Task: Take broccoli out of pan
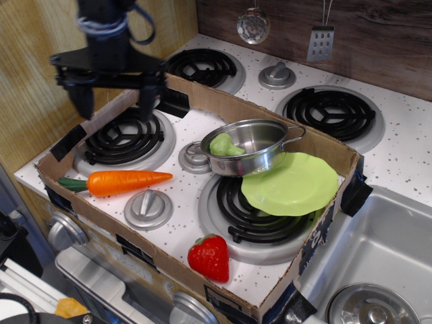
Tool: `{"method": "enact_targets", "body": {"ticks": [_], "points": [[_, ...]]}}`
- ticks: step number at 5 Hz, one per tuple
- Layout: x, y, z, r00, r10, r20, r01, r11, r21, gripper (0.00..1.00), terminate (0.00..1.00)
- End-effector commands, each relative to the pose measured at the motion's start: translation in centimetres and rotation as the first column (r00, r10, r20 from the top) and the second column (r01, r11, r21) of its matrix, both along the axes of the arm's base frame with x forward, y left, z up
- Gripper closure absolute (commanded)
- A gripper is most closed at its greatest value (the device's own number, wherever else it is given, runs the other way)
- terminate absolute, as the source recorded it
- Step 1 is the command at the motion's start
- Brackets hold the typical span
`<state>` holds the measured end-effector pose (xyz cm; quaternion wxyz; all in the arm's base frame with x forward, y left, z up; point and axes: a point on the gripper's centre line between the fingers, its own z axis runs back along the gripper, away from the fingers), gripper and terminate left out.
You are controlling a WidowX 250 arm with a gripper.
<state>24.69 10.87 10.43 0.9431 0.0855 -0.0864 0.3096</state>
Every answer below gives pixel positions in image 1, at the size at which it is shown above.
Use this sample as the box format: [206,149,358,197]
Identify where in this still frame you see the small steel pan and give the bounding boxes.
[200,119,306,177]

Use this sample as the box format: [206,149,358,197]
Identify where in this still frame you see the grey toy sink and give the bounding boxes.
[300,187,431,323]

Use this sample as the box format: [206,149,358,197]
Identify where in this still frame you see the hanging steel strainer ladle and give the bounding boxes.
[236,1,271,45]

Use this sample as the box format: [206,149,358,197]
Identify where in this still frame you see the back right black burner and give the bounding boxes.
[275,85,385,154]

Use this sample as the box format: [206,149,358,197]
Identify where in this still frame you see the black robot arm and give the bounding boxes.
[50,1,166,122]

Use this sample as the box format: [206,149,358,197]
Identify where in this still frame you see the middle grey stove knob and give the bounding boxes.
[178,141,211,174]

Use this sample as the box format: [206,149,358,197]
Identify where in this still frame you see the right oven front knob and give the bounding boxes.
[169,292,219,324]

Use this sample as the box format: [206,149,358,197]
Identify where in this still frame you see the front grey stove knob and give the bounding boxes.
[124,189,173,231]

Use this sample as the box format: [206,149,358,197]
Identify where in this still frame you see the left oven front knob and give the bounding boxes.
[47,211,89,251]

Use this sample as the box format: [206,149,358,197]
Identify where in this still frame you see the black burner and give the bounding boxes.
[74,105,176,177]
[165,49,246,95]
[198,175,322,265]
[275,85,385,154]

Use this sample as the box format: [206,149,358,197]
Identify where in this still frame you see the brown cardboard fence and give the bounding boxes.
[36,75,363,321]

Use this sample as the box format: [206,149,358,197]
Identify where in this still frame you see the front left black burner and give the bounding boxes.
[74,105,176,177]

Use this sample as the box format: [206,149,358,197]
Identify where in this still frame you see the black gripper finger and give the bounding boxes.
[67,86,94,120]
[138,85,161,122]

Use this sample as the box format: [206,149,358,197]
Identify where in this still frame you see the back left black burner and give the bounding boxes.
[165,49,246,95]

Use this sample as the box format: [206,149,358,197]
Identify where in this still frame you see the black cable bottom left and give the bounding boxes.
[0,292,38,324]

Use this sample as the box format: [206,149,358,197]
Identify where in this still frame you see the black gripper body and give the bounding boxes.
[49,32,166,90]

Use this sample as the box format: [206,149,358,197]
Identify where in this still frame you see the hanging steel slotted spatula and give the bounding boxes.
[306,1,335,62]

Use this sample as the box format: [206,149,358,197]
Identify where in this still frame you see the oven knob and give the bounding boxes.
[47,211,89,251]
[169,292,219,324]

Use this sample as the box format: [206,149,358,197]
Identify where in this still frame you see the steel sink drain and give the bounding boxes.
[325,283,421,324]

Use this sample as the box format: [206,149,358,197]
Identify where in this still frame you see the red toy strawberry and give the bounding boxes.
[187,234,230,284]

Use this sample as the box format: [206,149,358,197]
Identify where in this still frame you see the green toy broccoli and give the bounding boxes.
[210,133,246,156]

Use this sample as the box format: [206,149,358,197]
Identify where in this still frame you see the grey stove knob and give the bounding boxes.
[259,62,296,90]
[124,189,173,231]
[178,141,211,174]

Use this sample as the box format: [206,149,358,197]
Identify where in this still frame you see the back grey stove knob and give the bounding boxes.
[259,62,296,90]

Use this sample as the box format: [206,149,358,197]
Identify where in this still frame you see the yellow object bottom left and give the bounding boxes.
[54,298,88,319]

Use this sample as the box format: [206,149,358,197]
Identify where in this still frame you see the orange toy carrot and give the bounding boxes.
[58,170,173,197]

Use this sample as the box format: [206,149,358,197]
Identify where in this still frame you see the grey oven door handle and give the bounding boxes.
[55,248,167,323]

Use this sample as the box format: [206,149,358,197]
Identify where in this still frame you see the light green plastic plate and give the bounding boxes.
[241,153,339,217]

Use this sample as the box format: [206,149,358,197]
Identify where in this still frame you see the front right black burner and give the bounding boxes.
[198,175,322,265]

